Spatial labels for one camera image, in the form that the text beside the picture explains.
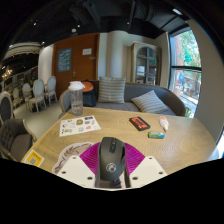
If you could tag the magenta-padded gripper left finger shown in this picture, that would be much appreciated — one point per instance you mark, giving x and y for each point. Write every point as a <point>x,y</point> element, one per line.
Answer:
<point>75,170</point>

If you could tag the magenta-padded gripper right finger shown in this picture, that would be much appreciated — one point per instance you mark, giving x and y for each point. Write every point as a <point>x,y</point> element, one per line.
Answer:
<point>146,170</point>

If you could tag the black computer mouse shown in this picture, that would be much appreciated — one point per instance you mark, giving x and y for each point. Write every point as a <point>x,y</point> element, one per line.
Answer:
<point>110,160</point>

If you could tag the small green pack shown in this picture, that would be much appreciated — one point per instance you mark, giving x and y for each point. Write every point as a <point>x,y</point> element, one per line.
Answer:
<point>156,135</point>

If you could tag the yellow square sticker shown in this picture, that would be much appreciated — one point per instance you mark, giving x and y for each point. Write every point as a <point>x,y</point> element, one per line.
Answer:
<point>32,158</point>

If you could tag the white sticker sheet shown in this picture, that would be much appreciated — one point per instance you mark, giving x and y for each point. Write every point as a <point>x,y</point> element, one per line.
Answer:
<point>78,126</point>

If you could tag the black and orange box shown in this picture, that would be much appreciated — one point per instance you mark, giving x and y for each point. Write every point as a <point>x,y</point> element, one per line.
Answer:
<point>139,123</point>

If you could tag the white and pink pouch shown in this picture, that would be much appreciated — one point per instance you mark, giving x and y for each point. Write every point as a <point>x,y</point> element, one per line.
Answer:
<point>164,123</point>

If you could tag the grey tufted armchair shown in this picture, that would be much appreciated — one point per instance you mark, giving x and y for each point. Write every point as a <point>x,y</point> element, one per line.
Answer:
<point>6,108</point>
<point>15,140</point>

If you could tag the striped grey pillow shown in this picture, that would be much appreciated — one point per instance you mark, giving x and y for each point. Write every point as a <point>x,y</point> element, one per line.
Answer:
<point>149,102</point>

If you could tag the clear plastic bottle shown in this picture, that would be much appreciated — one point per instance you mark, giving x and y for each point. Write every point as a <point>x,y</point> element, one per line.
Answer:
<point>76,100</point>

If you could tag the grey sofa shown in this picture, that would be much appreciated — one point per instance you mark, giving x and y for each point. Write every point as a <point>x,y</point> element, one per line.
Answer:
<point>173,100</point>

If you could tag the black and orange backpack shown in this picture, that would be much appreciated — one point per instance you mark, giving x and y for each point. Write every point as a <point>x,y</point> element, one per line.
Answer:
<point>90,95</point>

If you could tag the group of white chairs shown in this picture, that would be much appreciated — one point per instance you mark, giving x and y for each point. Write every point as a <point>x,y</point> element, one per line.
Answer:
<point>38,91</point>

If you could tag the striped square pillow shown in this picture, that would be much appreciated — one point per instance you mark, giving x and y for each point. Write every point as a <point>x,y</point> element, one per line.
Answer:
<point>111,90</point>

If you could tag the brown wooden door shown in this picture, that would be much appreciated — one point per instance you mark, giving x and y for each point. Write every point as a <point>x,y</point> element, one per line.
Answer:
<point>80,66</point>

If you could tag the arched glass-door cabinet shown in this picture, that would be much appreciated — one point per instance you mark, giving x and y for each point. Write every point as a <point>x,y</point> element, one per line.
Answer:
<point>145,63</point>

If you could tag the black-framed window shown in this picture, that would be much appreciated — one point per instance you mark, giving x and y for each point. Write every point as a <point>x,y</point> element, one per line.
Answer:
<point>185,66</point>

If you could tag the blue poster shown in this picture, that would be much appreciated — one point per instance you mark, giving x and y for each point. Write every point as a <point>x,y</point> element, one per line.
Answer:
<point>64,60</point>

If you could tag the small white sign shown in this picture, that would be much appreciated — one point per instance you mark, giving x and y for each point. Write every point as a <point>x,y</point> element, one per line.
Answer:
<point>87,51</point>

